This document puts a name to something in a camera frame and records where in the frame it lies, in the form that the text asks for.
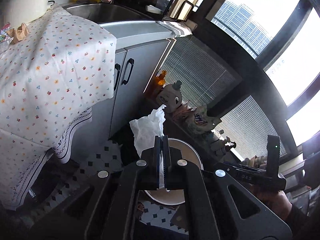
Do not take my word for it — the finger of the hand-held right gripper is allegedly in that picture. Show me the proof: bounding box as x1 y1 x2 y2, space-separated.
215 161 267 173

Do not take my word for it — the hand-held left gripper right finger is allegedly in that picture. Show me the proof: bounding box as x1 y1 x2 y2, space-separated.
164 135 293 240

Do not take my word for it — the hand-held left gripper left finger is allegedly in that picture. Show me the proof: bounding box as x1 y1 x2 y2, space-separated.
54 135 163 240

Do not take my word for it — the beige round bin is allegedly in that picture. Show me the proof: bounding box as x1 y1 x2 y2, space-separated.
142 137 203 205

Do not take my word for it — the white tissue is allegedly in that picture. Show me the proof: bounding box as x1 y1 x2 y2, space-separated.
129 104 167 189

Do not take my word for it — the brown paper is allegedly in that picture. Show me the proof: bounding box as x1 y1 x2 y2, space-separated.
7 22 31 43

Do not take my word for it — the colourful plastic wrapper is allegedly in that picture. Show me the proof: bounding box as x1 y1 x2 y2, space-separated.
0 22 12 47

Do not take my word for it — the person's right hand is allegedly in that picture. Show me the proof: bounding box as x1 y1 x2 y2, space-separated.
251 185 293 221

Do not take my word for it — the small beige pump bottle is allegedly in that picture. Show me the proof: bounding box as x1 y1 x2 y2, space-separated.
210 129 237 157

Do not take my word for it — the brown cardboard sheet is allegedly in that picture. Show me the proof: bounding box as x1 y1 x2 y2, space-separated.
170 206 191 233

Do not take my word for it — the white detergent jug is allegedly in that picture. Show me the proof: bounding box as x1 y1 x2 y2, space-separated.
157 81 182 113

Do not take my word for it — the orange bottle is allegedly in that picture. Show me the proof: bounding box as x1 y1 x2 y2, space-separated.
154 70 167 98

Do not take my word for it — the white base cabinet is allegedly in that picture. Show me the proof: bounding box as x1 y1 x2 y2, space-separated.
67 21 177 155

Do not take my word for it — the striped grey cloth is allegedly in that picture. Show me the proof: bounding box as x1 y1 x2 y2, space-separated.
156 19 193 36

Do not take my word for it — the floral white tablecloth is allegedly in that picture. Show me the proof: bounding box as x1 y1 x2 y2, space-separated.
0 4 117 210

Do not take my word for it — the steel sink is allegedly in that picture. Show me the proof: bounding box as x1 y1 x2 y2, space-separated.
62 2 153 25

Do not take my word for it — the cream air fryer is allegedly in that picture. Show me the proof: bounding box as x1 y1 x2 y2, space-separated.
4 0 53 29

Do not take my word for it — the black window frame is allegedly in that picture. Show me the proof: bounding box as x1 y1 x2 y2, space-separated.
195 0 320 155

